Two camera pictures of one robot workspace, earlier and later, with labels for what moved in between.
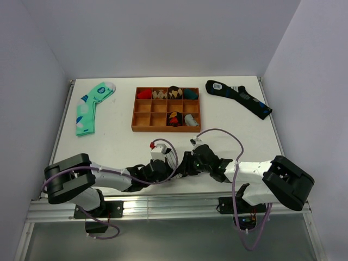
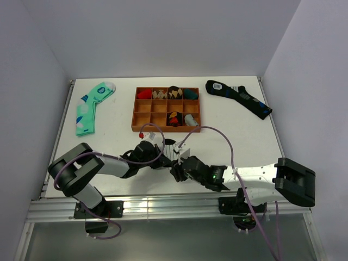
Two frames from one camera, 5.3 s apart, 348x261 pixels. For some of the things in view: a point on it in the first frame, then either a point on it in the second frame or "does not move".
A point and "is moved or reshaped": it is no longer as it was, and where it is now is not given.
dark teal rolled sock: (190, 94) does not move
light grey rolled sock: (190, 121) does not move
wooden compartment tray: (167, 109) does not move
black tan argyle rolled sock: (174, 93) does not move
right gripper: (190, 156) → (176, 170)
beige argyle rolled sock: (160, 94) does not move
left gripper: (167, 173) → (156, 153)
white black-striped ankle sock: (170, 159) is moved or reshaped
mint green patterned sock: (85, 111) does not move
